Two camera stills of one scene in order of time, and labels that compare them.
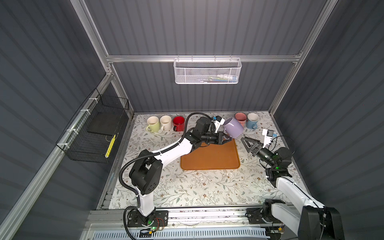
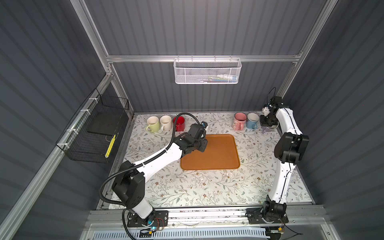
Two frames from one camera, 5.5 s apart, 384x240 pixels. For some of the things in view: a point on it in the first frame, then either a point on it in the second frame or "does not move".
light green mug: x=154 y=124 does not move
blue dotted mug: x=252 y=120 does not move
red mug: x=178 y=123 does not move
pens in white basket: x=220 y=78 does not move
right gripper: x=258 y=146 to x=263 y=122
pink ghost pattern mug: x=241 y=117 does not move
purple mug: x=233 y=128 to x=266 y=129
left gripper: x=219 y=138 to x=204 y=143
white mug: x=166 y=122 does not move
